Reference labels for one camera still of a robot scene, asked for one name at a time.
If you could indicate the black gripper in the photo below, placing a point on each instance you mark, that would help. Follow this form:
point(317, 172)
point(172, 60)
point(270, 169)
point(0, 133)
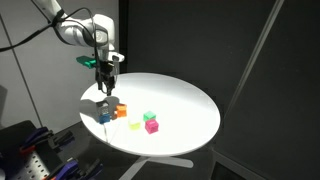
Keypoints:
point(104, 76)

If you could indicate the grey toy block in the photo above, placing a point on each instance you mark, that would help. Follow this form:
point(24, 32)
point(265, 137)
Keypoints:
point(102, 107)

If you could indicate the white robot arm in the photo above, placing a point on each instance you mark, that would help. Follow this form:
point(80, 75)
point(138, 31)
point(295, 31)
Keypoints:
point(97, 32)

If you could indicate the orange toy block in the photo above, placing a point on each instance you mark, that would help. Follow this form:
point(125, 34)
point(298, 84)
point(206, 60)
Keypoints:
point(121, 110)

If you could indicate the blue toy block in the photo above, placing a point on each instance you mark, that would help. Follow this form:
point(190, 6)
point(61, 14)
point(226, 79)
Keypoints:
point(104, 118)

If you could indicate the yellow-green toy block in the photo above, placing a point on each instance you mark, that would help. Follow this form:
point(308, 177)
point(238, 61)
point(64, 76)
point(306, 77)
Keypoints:
point(134, 125)

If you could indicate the green toy block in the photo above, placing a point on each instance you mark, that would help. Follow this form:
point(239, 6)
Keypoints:
point(149, 115)

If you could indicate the pink toy block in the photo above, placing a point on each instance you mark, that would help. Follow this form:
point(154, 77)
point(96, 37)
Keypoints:
point(151, 126)

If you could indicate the round white table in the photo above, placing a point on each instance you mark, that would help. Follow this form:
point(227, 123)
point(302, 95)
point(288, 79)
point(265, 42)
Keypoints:
point(188, 119)

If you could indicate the purple spring clamp upper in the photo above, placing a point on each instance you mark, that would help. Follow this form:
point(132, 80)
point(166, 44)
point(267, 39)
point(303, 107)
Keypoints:
point(44, 135)

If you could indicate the purple spring clamp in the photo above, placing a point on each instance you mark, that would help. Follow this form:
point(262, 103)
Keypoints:
point(72, 171)
point(44, 135)

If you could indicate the purple spring clamp lower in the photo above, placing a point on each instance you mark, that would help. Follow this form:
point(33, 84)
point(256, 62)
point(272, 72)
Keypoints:
point(72, 171)

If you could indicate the perforated metal plate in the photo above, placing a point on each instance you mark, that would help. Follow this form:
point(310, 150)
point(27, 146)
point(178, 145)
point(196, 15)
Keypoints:
point(29, 167)

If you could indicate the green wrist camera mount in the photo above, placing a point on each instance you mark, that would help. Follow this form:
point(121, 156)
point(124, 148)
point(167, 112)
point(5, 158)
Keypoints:
point(87, 61)

